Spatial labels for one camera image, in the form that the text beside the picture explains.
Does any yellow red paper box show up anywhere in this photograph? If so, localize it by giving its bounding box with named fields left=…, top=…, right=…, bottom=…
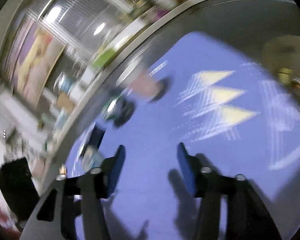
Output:
left=277, top=68, right=300, bottom=87

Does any round metal trash bin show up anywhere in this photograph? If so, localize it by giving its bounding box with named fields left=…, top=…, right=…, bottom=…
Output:
left=262, top=35, right=300, bottom=85

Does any blue white pot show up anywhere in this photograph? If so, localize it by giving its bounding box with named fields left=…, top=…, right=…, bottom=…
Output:
left=53, top=71, right=76, bottom=95

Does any blue printed table cloth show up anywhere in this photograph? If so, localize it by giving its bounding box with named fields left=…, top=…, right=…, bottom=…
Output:
left=65, top=31, right=300, bottom=240

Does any green plastic basin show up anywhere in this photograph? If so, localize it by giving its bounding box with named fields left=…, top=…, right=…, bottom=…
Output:
left=91, top=48, right=116, bottom=69

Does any colourful wall poster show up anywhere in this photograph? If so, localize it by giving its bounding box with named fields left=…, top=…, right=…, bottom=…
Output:
left=10, top=22, right=65, bottom=108

